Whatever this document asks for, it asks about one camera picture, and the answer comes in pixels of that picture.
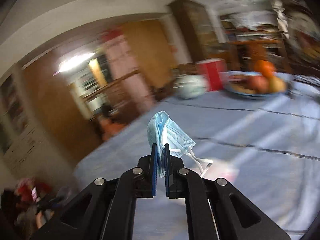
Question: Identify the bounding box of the orange fruit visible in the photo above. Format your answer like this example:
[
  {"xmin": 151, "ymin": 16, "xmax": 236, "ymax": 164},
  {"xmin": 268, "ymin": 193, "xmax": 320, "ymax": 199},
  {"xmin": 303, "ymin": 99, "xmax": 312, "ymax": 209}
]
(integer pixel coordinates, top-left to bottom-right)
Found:
[{"xmin": 253, "ymin": 60, "xmax": 276, "ymax": 79}]

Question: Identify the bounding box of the pale green ceramic pot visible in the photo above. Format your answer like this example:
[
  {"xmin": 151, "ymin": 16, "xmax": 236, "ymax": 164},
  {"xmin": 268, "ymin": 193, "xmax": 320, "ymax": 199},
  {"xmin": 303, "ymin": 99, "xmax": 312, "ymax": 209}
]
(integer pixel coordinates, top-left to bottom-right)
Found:
[{"xmin": 172, "ymin": 75, "xmax": 209, "ymax": 99}]

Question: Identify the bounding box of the dark wooden cabinet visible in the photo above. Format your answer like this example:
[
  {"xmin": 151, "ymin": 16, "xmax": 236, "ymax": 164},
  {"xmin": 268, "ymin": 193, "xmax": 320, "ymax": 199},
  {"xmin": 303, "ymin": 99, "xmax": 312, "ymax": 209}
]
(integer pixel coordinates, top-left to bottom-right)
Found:
[{"xmin": 168, "ymin": 0, "xmax": 225, "ymax": 63}]

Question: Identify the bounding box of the red apple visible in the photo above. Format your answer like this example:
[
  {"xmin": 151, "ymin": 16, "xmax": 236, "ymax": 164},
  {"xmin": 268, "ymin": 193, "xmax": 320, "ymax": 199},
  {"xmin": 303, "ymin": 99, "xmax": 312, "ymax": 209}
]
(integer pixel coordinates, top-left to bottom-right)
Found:
[{"xmin": 247, "ymin": 75, "xmax": 269, "ymax": 94}]

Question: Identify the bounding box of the red card box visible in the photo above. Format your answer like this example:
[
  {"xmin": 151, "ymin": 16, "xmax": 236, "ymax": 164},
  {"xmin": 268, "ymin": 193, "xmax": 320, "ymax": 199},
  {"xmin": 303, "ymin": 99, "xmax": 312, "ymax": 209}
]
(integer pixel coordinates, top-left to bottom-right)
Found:
[{"xmin": 195, "ymin": 59, "xmax": 228, "ymax": 91}]

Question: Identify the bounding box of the wooden armchair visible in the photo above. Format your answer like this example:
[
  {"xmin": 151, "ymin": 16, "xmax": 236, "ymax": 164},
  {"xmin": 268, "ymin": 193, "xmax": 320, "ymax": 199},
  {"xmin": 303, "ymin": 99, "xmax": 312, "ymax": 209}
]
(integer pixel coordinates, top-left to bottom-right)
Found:
[{"xmin": 68, "ymin": 69, "xmax": 147, "ymax": 141}]

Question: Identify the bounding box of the white pink paper sheet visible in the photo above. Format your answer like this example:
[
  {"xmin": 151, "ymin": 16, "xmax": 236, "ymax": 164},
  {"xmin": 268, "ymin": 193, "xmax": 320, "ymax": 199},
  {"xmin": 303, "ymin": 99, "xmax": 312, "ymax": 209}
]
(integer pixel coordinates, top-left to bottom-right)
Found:
[{"xmin": 204, "ymin": 159, "xmax": 239, "ymax": 183}]

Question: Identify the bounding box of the blue face mask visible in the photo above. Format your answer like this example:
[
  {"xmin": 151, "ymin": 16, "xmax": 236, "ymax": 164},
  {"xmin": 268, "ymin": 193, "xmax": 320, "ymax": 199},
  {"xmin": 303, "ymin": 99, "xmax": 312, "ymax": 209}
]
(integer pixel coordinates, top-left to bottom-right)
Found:
[{"xmin": 147, "ymin": 111, "xmax": 213, "ymax": 178}]

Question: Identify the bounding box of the yellow pear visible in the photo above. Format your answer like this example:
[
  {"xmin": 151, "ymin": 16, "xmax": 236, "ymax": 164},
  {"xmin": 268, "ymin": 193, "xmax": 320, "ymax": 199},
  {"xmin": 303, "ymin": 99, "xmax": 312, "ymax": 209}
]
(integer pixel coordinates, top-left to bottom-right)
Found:
[{"xmin": 268, "ymin": 76, "xmax": 286, "ymax": 93}]

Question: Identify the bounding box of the pink curtain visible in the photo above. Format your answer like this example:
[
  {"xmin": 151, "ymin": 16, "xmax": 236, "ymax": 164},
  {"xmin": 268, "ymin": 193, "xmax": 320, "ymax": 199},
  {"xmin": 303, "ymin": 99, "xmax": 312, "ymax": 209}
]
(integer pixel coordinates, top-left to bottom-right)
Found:
[{"xmin": 101, "ymin": 28, "xmax": 155, "ymax": 113}]

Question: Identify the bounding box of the blue fruit plate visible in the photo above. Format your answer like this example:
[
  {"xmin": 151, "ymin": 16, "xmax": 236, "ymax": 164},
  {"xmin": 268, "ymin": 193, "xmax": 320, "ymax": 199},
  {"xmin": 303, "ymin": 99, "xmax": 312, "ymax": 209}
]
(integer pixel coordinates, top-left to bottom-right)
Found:
[{"xmin": 223, "ymin": 72, "xmax": 288, "ymax": 99}]

